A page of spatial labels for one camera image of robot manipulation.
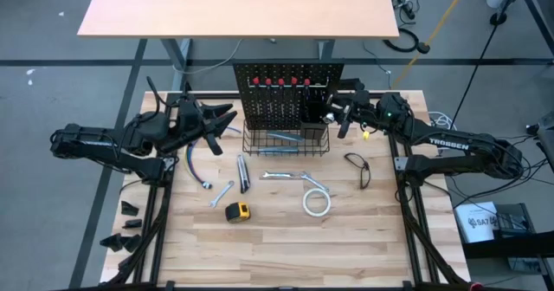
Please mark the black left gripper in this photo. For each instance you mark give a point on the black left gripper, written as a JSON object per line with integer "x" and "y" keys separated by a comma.
{"x": 188, "y": 118}

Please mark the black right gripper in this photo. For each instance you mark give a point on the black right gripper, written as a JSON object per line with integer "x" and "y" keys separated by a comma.
{"x": 361, "y": 105}

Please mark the black screwdriver red cap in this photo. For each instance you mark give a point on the black screwdriver red cap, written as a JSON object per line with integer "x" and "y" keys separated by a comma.
{"x": 268, "y": 82}
{"x": 255, "y": 81}
{"x": 294, "y": 81}
{"x": 281, "y": 82}
{"x": 307, "y": 82}

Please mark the grey utility knife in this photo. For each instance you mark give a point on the grey utility knife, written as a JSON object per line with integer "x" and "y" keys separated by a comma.
{"x": 277, "y": 151}
{"x": 243, "y": 176}
{"x": 285, "y": 136}

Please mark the small silver combination wrench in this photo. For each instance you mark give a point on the small silver combination wrench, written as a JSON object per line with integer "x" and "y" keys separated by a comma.
{"x": 221, "y": 194}

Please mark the yellow black Stanley tape measure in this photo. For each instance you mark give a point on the yellow black Stanley tape measure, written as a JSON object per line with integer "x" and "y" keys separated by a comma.
{"x": 238, "y": 213}

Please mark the white masking tape roll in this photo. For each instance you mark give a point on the white masking tape roll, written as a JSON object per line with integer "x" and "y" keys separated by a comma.
{"x": 304, "y": 202}

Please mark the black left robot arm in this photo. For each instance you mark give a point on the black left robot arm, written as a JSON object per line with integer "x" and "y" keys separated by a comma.
{"x": 108, "y": 148}

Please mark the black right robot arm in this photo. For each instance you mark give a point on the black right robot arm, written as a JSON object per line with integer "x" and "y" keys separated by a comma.
{"x": 459, "y": 146}

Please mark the black metal pegboard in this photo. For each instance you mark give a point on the black metal pegboard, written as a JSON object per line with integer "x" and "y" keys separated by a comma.
{"x": 242, "y": 109}

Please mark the black plastic cup bin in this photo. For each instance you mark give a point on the black plastic cup bin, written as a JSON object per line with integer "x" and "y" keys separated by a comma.
{"x": 313, "y": 128}

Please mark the light wooden table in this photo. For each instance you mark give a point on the light wooden table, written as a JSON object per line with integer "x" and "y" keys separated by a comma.
{"x": 238, "y": 9}

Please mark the white printed booklet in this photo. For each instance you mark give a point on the white printed booklet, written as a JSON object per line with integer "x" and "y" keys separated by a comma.
{"x": 474, "y": 221}

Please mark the black round stand base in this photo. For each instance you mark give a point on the black round stand base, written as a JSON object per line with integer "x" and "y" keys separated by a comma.
{"x": 497, "y": 19}

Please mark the black equipment cart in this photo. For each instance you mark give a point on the black equipment cart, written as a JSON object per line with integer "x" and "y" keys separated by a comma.
{"x": 519, "y": 247}

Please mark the silver hook rail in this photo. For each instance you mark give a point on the silver hook rail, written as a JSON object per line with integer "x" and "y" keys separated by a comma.
{"x": 322, "y": 83}

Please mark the black aluminium table frame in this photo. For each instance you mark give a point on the black aluminium table frame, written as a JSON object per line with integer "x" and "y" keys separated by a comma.
{"x": 277, "y": 95}

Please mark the black plastic bracket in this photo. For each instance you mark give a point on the black plastic bracket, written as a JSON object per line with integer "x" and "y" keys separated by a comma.
{"x": 129, "y": 208}
{"x": 113, "y": 242}
{"x": 133, "y": 224}
{"x": 132, "y": 242}

